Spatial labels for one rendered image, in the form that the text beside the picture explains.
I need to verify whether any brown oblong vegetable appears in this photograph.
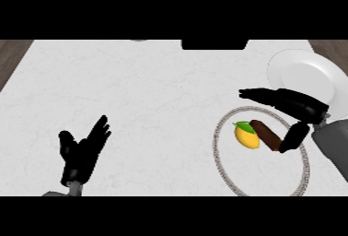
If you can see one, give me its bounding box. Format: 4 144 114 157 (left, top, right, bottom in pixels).
249 119 284 152

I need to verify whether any black appliance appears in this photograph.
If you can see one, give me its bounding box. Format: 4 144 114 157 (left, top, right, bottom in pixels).
181 40 250 52

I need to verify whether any white round plate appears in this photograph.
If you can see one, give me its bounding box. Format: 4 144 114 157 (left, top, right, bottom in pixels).
265 49 348 124

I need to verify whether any white round placemat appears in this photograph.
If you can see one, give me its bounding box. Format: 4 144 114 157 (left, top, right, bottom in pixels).
212 106 310 197

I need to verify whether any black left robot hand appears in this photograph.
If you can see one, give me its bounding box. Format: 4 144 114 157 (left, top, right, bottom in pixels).
57 114 113 187

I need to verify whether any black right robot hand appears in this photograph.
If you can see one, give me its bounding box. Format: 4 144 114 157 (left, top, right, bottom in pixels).
237 88 330 154

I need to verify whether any yellow lemon with green leaf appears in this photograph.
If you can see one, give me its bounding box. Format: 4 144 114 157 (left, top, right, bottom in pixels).
231 121 262 150

